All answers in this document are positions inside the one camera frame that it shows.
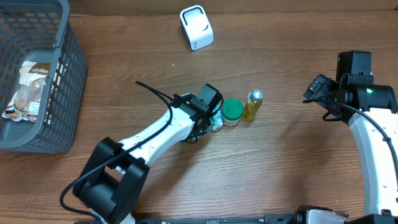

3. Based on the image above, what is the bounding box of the green white can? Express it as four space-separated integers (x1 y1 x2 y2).
221 98 243 126

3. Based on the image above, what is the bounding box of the white barcode scanner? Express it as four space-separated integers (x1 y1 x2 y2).
179 5 214 51

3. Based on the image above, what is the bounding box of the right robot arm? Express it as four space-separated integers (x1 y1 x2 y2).
292 50 397 224

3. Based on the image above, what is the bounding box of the yellow drink bottle grey cap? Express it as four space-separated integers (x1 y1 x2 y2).
242 89 264 121

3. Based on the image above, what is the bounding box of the dark grey plastic basket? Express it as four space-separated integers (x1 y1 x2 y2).
1 1 87 154

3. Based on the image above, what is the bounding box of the brown white snack bag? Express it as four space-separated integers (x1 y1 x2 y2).
2 61 51 123

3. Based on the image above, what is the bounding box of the teal white tissue pack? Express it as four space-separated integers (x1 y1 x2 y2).
210 105 223 131

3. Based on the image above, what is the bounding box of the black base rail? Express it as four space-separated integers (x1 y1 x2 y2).
134 214 306 224

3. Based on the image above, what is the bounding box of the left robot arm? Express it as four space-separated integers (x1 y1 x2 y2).
73 83 223 223

